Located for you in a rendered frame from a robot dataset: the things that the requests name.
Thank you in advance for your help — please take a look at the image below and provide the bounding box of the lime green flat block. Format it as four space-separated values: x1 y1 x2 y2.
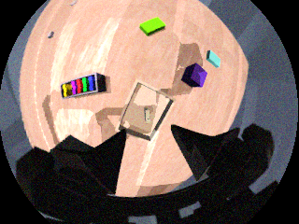
138 16 165 36

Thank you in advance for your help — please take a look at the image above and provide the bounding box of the purple cube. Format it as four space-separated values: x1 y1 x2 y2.
182 63 206 89

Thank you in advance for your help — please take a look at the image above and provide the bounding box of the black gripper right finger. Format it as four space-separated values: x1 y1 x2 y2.
171 124 240 182

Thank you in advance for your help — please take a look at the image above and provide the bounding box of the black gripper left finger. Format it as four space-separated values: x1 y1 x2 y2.
53 130 127 195

